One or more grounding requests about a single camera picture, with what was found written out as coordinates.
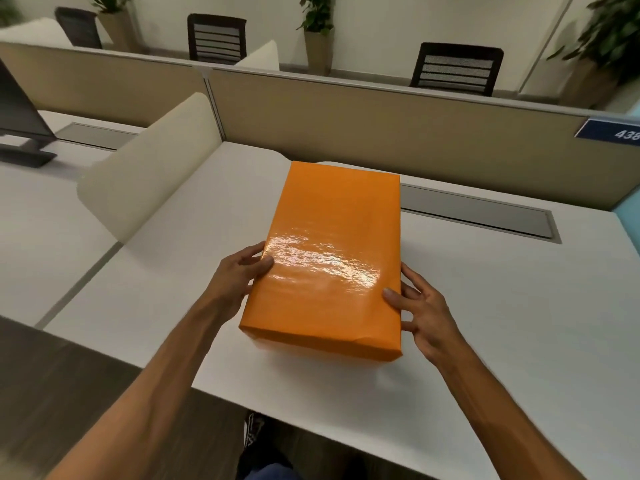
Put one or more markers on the black mesh office chair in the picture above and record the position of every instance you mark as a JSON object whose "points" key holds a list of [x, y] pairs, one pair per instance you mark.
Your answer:
{"points": [[77, 27]]}

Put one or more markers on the orange box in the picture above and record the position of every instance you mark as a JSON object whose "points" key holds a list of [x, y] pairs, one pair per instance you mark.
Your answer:
{"points": [[330, 254]]}

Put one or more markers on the long beige desk partition panel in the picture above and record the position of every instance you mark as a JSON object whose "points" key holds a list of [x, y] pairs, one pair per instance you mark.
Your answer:
{"points": [[425, 134]]}

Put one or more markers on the light blue partition panel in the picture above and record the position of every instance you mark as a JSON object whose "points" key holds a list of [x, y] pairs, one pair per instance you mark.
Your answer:
{"points": [[629, 217]]}

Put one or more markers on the person's left hand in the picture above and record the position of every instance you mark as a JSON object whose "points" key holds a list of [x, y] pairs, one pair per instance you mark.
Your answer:
{"points": [[231, 284]]}

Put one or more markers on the blue desk sign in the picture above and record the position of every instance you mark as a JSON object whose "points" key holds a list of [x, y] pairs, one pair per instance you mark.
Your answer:
{"points": [[607, 130]]}

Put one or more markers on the beige planter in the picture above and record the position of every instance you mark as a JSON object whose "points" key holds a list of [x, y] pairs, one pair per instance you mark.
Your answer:
{"points": [[319, 52], [592, 84], [119, 30]]}

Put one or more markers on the person's blue trouser leg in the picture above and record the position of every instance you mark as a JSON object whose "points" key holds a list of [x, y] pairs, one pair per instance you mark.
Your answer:
{"points": [[265, 467]]}

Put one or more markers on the person's left forearm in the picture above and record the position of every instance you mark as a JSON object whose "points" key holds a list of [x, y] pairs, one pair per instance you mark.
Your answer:
{"points": [[150, 394]]}

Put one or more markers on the person's black patterned shoe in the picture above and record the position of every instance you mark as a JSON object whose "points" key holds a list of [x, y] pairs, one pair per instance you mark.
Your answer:
{"points": [[254, 428]]}

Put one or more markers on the black slatted office chair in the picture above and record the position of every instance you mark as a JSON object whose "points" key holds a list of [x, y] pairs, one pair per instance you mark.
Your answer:
{"points": [[457, 68], [216, 39]]}

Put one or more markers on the person's right thumb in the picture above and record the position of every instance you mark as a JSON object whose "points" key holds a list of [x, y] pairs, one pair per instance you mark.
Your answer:
{"points": [[396, 298]]}

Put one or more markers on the person's left thumb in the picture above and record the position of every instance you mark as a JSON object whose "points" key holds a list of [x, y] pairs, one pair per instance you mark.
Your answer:
{"points": [[262, 270]]}

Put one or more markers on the black computer monitor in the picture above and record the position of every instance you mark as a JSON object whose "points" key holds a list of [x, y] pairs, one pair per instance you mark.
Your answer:
{"points": [[20, 119]]}

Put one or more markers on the large green potted plant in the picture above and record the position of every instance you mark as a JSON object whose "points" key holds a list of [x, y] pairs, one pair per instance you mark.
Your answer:
{"points": [[607, 34]]}

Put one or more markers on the white curved desk divider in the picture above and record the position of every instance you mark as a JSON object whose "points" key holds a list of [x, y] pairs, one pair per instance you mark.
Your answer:
{"points": [[150, 159], [260, 57], [35, 32]]}

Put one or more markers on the person's right forearm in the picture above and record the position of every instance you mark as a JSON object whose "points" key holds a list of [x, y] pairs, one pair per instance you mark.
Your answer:
{"points": [[500, 419]]}

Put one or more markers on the person's right hand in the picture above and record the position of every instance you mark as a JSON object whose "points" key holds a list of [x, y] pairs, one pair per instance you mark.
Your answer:
{"points": [[432, 319]]}

